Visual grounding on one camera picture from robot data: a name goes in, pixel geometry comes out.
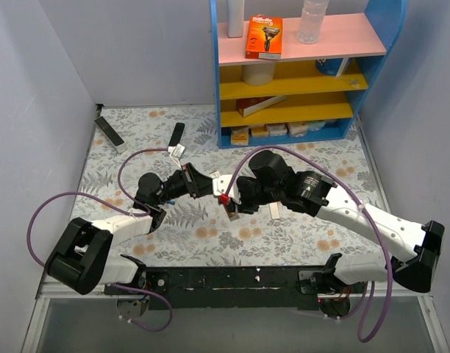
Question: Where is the white remote control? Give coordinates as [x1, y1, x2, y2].
[208, 170, 240, 221]

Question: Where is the white remote battery cover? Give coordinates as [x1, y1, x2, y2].
[269, 202, 280, 220]

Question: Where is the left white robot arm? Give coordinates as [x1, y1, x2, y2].
[44, 163, 217, 295]

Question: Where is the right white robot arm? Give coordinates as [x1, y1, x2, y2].
[229, 149, 445, 293]

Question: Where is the slim black remote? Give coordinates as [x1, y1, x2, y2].
[168, 123, 185, 148]

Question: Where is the black and silver remote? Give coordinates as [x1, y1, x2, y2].
[94, 116, 126, 154]

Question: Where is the orange snack box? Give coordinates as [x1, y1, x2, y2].
[230, 126, 249, 146]

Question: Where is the yellow small box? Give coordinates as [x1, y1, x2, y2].
[250, 125, 269, 138]

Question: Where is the floral table mat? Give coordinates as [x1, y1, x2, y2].
[72, 105, 379, 266]

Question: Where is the white orange small box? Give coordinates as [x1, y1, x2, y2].
[286, 121, 308, 138]

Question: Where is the red and white flat box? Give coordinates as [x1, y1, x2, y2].
[235, 95, 288, 117]

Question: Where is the light blue small pack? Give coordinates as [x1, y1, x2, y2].
[307, 120, 326, 132]

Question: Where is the blue shelf unit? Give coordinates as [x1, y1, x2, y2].
[210, 1, 407, 149]

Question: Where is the white cylinder container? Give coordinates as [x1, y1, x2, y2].
[241, 63, 276, 86]

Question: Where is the blue round tin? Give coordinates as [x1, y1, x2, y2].
[315, 57, 352, 77]

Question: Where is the orange razor box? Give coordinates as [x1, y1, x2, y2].
[245, 15, 283, 60]

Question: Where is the white tall bottle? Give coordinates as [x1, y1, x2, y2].
[226, 0, 245, 38]

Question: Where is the clear plastic bottle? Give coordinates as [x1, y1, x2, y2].
[296, 0, 329, 44]

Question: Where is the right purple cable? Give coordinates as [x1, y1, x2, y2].
[224, 145, 394, 343]

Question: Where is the purple cable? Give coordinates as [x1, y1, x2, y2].
[224, 145, 394, 343]
[26, 146, 174, 334]

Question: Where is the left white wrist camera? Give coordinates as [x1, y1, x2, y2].
[167, 143, 185, 169]

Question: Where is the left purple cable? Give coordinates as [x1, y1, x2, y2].
[26, 146, 174, 334]

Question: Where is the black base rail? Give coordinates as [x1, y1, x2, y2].
[104, 265, 364, 315]

